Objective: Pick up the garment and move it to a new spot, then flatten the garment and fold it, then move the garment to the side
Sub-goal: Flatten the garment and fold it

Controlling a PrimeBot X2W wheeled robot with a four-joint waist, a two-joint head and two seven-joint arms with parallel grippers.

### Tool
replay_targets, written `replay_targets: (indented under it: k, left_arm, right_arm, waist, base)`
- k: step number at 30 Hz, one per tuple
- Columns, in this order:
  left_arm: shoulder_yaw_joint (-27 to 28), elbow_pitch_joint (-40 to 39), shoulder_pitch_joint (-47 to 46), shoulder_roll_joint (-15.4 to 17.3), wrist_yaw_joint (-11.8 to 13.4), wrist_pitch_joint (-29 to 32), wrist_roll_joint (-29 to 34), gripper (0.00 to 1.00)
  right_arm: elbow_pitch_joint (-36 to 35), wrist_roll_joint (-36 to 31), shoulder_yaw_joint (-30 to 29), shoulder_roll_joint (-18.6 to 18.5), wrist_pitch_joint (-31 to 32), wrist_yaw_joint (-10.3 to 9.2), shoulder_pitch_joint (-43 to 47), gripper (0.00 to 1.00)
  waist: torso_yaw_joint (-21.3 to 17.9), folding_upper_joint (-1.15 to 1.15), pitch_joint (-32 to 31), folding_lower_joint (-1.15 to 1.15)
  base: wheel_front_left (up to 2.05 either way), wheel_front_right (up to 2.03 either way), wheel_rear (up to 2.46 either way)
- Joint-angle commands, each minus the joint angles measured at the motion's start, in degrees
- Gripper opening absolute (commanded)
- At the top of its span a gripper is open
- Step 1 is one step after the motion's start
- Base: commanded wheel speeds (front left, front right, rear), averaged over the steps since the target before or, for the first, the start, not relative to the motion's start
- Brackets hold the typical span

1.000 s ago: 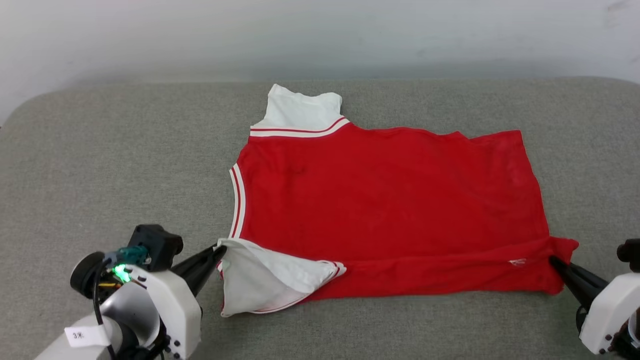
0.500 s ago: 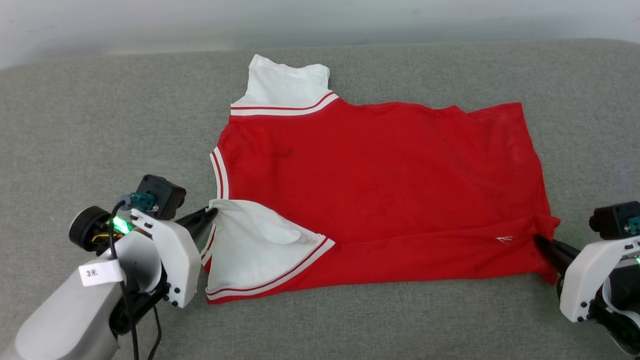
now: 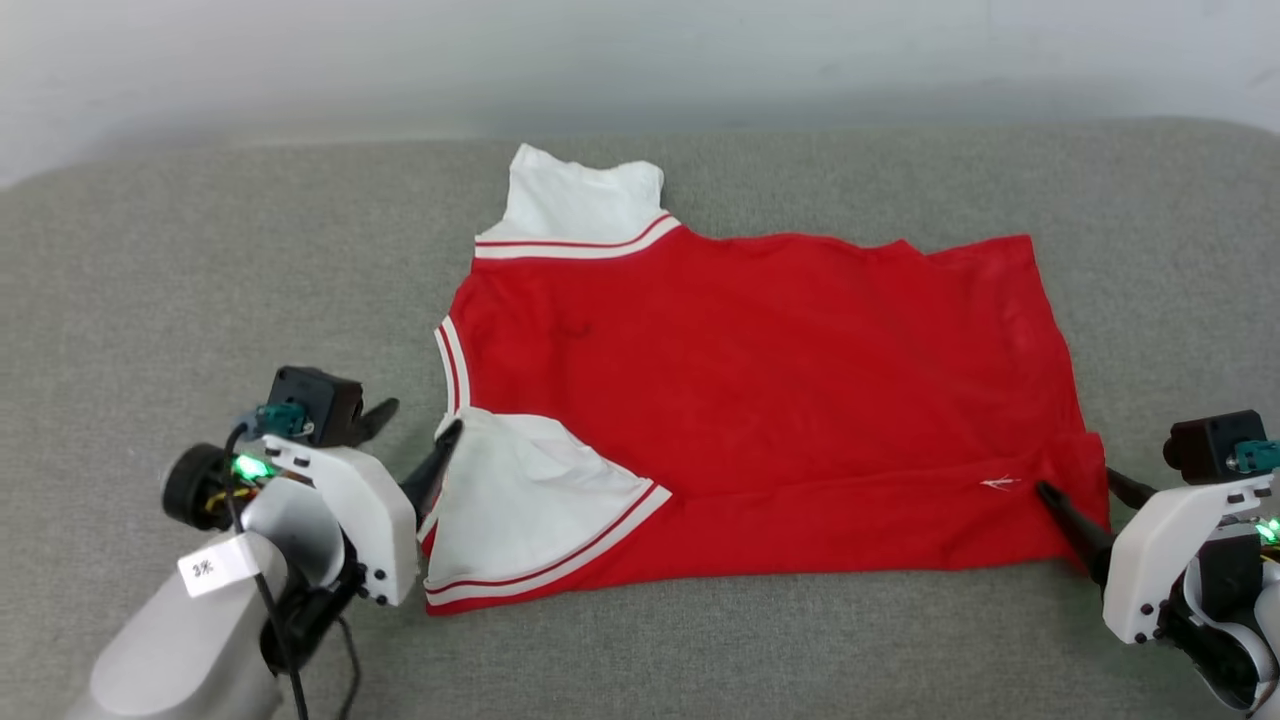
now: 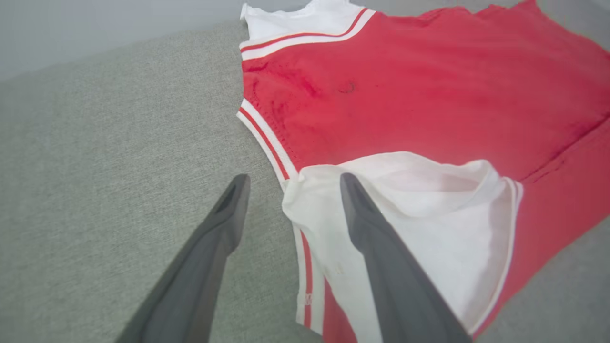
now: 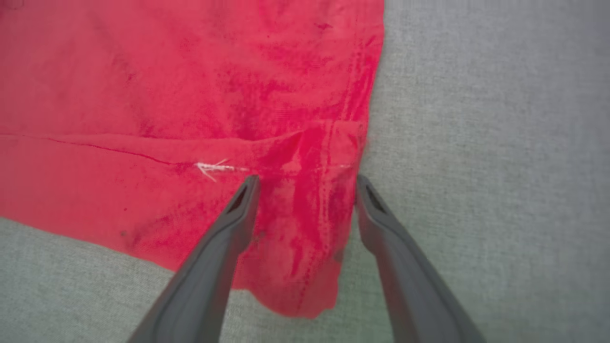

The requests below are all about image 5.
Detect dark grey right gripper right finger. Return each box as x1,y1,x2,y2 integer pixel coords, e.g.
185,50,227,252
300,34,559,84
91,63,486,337
355,174,487,343

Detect red and white basketball jersey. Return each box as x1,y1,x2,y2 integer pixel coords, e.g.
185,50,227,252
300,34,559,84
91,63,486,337
0,0,386,319

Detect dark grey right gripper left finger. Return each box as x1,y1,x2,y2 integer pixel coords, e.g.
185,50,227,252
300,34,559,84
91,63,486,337
126,174,261,343

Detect grey fabric sofa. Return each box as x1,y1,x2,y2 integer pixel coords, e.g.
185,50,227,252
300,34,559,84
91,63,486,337
0,0,610,343

